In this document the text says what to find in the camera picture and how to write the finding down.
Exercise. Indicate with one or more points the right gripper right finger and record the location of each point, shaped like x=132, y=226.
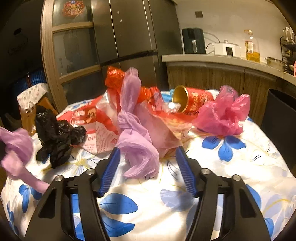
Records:
x=241, y=216

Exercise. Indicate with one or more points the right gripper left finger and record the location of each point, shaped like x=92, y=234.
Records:
x=53, y=217

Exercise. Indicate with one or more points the lilac plastic bag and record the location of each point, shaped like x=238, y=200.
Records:
x=16, y=152
x=134, y=140

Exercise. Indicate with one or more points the red cylindrical can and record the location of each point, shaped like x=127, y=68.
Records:
x=190, y=99

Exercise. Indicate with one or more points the black trash bin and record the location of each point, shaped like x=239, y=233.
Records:
x=278, y=124

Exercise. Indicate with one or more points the black plastic bag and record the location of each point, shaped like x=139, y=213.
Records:
x=57, y=137

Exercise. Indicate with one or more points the translucent pink plastic bag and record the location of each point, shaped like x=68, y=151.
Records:
x=166, y=135

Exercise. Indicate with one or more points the red white printed bag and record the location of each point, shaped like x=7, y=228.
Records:
x=99, y=117

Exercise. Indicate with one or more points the wooden chair with cover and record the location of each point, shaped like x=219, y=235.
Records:
x=38, y=94

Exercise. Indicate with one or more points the wooden base cabinet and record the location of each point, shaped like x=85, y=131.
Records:
x=244, y=80

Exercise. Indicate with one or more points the wooden glass door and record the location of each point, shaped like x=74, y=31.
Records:
x=69, y=53

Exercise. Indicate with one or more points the red orange plastic bag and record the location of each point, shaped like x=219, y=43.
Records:
x=114, y=81

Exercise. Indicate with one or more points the steel pot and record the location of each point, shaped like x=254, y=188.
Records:
x=275, y=63

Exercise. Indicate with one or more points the white rice cooker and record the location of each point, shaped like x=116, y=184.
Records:
x=227, y=49

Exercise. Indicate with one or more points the cooking oil bottle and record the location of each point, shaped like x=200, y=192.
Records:
x=251, y=46

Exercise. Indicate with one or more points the black dish rack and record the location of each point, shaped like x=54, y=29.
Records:
x=287, y=43

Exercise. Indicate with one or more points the black air fryer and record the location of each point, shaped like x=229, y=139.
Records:
x=193, y=40

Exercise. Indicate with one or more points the dark grey refrigerator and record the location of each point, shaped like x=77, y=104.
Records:
x=137, y=34

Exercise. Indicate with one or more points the red round door decoration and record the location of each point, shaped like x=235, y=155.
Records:
x=72, y=9

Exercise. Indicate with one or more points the wall socket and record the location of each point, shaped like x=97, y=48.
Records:
x=199, y=14

